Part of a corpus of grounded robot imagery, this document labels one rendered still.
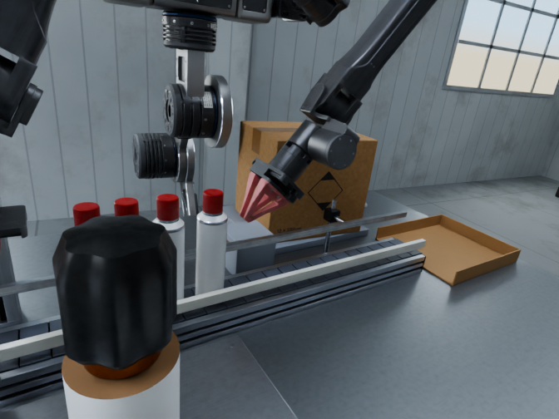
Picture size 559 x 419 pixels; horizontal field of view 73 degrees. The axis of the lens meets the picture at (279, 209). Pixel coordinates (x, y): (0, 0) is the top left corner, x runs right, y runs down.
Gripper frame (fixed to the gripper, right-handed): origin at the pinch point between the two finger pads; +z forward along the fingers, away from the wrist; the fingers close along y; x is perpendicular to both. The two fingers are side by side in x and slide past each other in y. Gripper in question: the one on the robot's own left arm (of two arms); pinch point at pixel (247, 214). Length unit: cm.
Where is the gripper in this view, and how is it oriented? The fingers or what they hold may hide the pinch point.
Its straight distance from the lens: 66.6
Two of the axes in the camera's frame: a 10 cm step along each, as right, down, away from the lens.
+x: 5.7, 5.1, 6.4
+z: -6.3, 7.7, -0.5
